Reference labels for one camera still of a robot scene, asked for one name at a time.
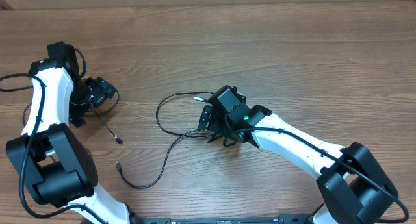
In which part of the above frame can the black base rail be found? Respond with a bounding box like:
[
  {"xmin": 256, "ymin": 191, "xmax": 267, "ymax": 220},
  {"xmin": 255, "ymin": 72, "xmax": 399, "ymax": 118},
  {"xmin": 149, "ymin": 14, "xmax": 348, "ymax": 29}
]
[{"xmin": 139, "ymin": 214, "xmax": 312, "ymax": 224}]

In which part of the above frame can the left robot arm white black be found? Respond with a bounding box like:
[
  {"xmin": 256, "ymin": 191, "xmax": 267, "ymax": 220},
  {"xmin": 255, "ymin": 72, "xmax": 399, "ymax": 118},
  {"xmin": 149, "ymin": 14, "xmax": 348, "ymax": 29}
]
[{"xmin": 6, "ymin": 42, "xmax": 140, "ymax": 223}]

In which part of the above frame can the black USB cable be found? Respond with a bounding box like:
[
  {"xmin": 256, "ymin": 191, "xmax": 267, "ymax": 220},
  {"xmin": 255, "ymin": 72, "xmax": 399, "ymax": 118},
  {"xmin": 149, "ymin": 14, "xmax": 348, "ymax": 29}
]
[{"xmin": 115, "ymin": 128, "xmax": 215, "ymax": 190}]

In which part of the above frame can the black tagged USB-C cable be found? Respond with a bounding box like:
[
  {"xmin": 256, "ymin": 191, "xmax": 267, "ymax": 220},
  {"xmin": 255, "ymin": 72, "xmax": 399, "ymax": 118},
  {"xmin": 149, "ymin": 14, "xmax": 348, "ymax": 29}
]
[{"xmin": 155, "ymin": 91, "xmax": 215, "ymax": 139}]

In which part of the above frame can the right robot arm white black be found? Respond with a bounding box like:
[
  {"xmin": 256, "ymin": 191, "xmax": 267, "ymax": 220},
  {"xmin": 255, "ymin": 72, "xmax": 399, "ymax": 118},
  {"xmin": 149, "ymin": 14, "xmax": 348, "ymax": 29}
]
[{"xmin": 198, "ymin": 86, "xmax": 398, "ymax": 223}]

